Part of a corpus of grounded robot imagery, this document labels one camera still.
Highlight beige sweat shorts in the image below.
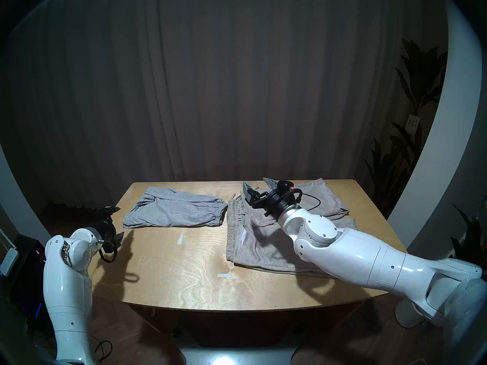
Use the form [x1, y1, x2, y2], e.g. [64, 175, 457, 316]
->
[226, 178, 356, 278]

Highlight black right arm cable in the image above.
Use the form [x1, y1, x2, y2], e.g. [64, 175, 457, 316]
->
[289, 189, 322, 213]

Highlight black floor cable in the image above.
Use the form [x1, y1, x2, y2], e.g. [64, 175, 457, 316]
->
[91, 340, 113, 363]

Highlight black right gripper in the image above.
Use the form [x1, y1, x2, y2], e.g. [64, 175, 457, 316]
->
[242, 177, 294, 217]

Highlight black computer tower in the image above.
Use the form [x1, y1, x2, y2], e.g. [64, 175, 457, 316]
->
[11, 235, 51, 324]

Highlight white router box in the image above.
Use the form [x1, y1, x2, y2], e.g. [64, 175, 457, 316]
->
[0, 231, 19, 276]

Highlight tall dark leafy plant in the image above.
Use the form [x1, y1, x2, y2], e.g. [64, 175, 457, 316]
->
[363, 39, 448, 218]

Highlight light grey shorts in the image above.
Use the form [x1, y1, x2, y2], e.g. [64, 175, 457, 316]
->
[122, 186, 228, 229]

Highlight light wooden table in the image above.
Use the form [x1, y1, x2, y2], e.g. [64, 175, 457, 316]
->
[88, 179, 407, 313]

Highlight brown pleated curtain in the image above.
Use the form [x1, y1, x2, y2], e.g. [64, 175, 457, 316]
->
[0, 0, 447, 213]

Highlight white cylindrical pot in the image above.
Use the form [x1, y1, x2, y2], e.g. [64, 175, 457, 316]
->
[395, 300, 427, 329]

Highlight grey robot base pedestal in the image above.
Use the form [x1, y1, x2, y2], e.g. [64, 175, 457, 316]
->
[178, 343, 302, 365]

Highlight small dark leafy plant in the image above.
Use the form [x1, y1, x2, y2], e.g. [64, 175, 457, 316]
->
[449, 205, 487, 270]

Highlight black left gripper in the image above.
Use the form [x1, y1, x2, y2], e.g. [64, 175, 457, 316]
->
[91, 206, 125, 253]

